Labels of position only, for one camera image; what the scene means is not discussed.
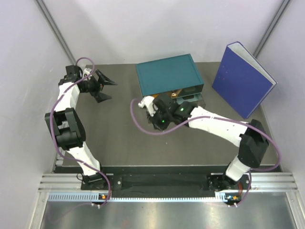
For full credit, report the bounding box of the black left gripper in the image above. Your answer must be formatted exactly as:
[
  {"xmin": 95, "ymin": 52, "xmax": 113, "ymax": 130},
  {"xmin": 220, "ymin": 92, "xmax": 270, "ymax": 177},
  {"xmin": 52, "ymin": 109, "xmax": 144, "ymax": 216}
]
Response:
[{"xmin": 81, "ymin": 69, "xmax": 116, "ymax": 103}]

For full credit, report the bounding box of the teal drawer organizer box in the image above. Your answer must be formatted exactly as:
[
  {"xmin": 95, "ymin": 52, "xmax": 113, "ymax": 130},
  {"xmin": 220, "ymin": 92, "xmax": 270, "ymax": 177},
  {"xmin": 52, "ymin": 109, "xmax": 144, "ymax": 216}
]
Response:
[{"xmin": 136, "ymin": 54, "xmax": 204, "ymax": 104}]

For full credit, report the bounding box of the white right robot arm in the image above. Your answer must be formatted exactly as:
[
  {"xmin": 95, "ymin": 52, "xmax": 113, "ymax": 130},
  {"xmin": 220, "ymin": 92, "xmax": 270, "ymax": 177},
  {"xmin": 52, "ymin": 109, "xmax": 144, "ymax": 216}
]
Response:
[{"xmin": 138, "ymin": 94, "xmax": 269, "ymax": 191}]

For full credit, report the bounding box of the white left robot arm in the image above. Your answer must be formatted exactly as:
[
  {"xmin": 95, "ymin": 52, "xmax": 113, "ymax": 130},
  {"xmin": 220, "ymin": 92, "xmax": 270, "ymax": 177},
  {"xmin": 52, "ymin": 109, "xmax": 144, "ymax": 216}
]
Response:
[{"xmin": 52, "ymin": 65, "xmax": 117, "ymax": 189}]

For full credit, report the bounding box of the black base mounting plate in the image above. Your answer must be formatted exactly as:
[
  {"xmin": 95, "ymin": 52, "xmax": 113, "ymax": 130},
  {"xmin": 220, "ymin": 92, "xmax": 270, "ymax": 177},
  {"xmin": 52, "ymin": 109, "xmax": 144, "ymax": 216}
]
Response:
[{"xmin": 81, "ymin": 166, "xmax": 253, "ymax": 198}]

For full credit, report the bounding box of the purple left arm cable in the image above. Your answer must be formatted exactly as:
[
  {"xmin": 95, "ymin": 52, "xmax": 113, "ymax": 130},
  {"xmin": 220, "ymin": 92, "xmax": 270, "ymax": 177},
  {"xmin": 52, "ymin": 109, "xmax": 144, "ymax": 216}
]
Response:
[{"xmin": 51, "ymin": 57, "xmax": 112, "ymax": 208}]

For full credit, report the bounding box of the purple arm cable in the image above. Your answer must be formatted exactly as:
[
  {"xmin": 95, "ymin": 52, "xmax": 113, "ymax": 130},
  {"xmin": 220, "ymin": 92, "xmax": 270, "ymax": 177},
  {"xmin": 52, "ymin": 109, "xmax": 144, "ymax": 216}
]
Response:
[
  {"xmin": 51, "ymin": 57, "xmax": 112, "ymax": 208},
  {"xmin": 130, "ymin": 99, "xmax": 284, "ymax": 208}
]

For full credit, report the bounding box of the blue ring binder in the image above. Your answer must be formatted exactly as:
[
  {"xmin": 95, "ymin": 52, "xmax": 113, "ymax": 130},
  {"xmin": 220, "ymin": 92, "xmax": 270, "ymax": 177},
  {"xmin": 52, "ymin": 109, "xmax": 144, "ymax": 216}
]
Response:
[{"xmin": 212, "ymin": 42, "xmax": 277, "ymax": 119}]

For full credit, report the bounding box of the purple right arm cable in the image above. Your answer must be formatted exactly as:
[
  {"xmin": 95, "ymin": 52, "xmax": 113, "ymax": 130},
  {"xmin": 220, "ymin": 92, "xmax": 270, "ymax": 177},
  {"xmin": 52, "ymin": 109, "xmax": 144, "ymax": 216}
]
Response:
[{"xmin": 130, "ymin": 99, "xmax": 284, "ymax": 208}]

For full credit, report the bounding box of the grey slotted cable duct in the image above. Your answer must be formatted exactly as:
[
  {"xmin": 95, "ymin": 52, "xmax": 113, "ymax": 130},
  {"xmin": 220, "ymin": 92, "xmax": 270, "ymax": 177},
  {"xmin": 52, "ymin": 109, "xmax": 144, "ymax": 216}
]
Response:
[{"xmin": 48, "ymin": 192, "xmax": 227, "ymax": 202}]

